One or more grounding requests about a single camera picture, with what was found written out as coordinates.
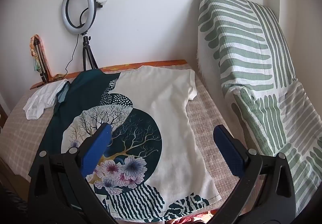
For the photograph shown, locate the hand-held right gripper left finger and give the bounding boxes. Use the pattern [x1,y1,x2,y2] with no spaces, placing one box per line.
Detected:
[27,123,119,224]

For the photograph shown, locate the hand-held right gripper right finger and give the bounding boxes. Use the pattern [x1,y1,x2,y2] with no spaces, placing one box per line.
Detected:
[213,125,296,224]

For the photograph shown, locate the tree and flower print t-shirt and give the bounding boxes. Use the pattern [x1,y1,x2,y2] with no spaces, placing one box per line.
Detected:
[28,66,222,224]

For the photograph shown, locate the white cloth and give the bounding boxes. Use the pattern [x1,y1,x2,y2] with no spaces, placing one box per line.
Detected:
[23,79,71,120]

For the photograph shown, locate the beige plaid blanket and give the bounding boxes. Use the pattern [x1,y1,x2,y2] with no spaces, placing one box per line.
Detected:
[0,63,252,189]

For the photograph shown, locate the green striped covered cushion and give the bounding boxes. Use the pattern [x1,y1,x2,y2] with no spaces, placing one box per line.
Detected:
[197,0,322,219]

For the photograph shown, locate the black tripod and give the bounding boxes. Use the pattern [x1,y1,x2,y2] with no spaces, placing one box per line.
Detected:
[80,34,99,71]

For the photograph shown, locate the orange bed sheet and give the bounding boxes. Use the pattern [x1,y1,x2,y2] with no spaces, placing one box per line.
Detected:
[30,59,188,90]

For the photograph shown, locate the small folded tripod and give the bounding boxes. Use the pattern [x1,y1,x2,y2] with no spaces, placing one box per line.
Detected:
[33,39,49,83]

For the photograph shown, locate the colourful patterned scarf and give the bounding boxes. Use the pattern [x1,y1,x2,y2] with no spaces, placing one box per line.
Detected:
[30,34,46,72]

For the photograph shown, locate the black ring light cable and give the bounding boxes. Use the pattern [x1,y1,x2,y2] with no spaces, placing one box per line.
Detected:
[65,34,78,75]

